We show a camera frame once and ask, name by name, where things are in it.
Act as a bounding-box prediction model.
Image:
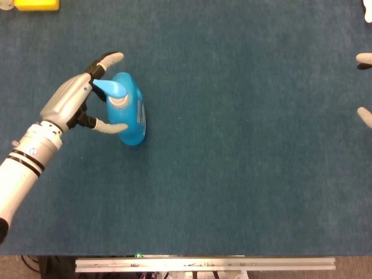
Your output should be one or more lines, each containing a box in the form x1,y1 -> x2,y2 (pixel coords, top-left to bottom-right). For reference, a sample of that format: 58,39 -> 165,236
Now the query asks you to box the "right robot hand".
356,52 -> 372,130

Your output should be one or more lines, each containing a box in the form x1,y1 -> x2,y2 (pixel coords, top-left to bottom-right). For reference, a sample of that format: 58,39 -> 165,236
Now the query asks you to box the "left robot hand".
40,52 -> 128,135

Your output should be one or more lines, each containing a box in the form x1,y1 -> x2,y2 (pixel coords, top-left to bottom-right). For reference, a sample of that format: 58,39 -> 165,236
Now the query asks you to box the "aluminium rail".
74,257 -> 337,273

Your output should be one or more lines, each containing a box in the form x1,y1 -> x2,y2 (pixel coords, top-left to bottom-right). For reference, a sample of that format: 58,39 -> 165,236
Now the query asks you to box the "blue table cloth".
0,0 -> 372,256

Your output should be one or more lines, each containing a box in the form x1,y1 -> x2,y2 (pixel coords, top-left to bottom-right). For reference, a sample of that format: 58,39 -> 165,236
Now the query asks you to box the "black floor cable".
20,255 -> 40,271

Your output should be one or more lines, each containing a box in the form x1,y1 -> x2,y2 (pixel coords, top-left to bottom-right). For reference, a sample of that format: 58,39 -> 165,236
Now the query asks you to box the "yellow sponge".
14,0 -> 60,12

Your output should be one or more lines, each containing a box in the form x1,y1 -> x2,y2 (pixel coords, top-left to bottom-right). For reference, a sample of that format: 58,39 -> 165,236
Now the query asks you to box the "blue detergent bottle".
92,71 -> 147,146

